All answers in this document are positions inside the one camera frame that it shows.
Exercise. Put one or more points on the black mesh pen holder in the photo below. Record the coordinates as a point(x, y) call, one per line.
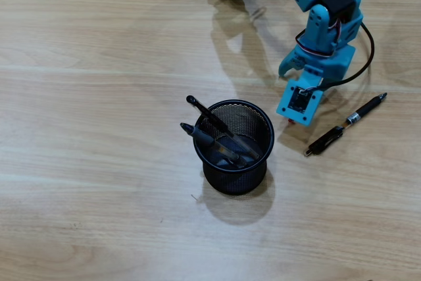
point(237, 182)

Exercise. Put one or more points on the clear pen with black cap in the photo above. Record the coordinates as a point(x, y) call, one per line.
point(210, 116)

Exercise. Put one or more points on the black retractable pen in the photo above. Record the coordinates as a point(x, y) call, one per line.
point(365, 108)

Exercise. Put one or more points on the wrist camera on blue mount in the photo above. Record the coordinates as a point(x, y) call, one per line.
point(297, 101)

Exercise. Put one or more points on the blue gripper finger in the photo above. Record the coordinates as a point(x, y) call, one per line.
point(287, 64)

